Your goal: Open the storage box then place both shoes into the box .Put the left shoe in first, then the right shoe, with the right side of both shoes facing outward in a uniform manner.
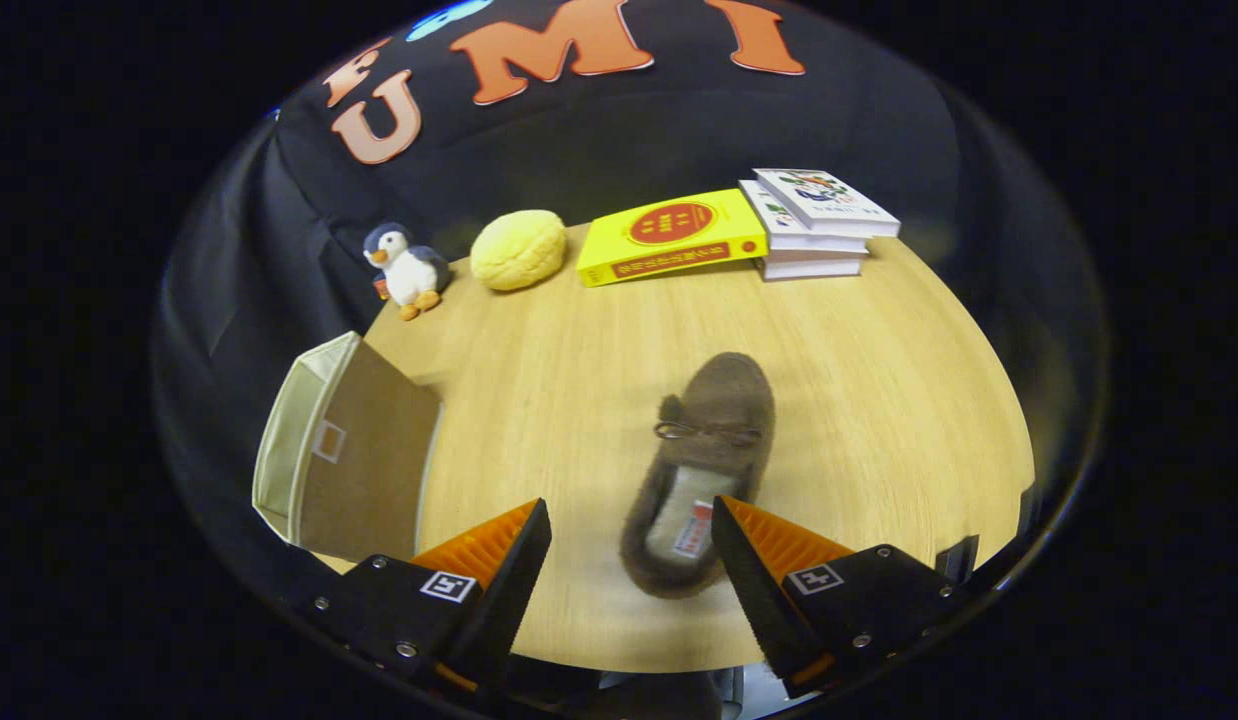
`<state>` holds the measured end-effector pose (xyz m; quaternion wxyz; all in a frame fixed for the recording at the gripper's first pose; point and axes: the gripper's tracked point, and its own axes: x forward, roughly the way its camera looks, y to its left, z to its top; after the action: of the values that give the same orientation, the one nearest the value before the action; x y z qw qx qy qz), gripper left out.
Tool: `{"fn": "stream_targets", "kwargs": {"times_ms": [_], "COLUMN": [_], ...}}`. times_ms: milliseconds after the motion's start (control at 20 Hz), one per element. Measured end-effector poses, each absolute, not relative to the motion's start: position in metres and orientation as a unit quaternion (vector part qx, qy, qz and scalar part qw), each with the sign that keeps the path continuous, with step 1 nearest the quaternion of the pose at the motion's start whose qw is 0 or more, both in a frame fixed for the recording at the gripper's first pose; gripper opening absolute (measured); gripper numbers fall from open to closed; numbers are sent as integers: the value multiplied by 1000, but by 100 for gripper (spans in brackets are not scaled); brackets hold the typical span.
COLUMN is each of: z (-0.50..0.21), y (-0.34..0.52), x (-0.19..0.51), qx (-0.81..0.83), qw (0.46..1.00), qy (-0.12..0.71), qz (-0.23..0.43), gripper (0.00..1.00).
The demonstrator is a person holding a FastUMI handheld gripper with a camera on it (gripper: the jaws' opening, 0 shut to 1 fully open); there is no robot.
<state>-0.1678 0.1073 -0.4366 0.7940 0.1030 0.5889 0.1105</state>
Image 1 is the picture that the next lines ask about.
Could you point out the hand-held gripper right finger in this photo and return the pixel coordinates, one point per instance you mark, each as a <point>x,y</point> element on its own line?
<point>744,575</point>

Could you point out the beige fabric storage box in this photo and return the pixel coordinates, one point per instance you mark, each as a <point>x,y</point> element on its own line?
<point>369,460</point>

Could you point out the black backdrop cloth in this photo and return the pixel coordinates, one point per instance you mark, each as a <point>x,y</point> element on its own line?
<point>679,130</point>

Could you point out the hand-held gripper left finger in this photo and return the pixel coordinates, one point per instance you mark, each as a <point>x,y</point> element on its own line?
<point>514,580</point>

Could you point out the brown furry shoe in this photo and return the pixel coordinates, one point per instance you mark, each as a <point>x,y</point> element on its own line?
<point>724,400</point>

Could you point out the penguin plush toy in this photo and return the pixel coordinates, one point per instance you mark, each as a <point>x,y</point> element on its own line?
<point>411,275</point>

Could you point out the white book with colourful cover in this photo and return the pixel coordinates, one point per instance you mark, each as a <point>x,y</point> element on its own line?
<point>829,200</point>

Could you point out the yellow book with red circle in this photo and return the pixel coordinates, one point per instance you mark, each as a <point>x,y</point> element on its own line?
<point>669,240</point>

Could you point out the yellow bun plush toy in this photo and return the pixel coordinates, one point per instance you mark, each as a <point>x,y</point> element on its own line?
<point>519,250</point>

